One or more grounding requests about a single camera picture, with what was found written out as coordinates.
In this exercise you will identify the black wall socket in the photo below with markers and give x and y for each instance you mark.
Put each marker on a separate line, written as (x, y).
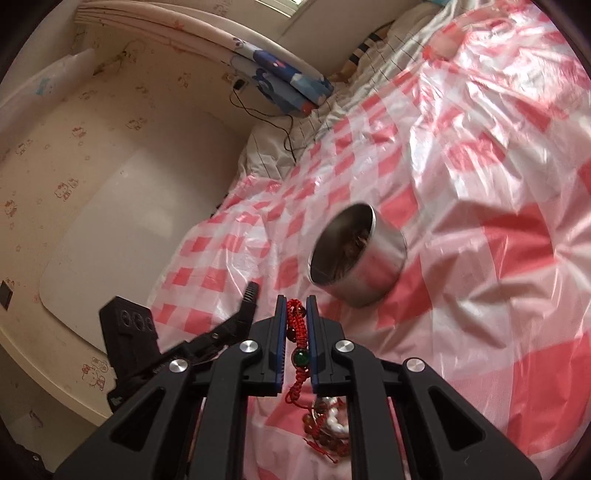
(5, 293)

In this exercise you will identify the cartoon print quilt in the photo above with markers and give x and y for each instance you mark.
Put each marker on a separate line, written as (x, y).
(277, 69)

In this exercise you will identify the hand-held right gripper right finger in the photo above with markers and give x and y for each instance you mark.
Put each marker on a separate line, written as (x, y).
(314, 344)

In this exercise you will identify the round metal tin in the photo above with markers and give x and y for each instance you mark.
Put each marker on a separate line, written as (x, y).
(369, 277)

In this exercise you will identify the beige headboard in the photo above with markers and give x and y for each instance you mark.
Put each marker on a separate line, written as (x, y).
(323, 41)

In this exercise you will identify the white panel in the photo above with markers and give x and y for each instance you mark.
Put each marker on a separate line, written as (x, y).
(138, 207)

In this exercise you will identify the striped pillow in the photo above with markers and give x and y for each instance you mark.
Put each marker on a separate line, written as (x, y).
(364, 46)

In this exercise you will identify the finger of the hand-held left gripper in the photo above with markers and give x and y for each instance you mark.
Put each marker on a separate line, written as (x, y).
(240, 318)

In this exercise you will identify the white grid-line quilt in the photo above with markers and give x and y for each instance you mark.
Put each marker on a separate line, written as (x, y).
(277, 147)

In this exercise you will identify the red checkered plastic sheet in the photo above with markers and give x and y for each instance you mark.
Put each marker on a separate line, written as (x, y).
(485, 184)

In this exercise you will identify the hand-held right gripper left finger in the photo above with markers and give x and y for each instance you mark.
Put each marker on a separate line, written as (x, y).
(278, 344)

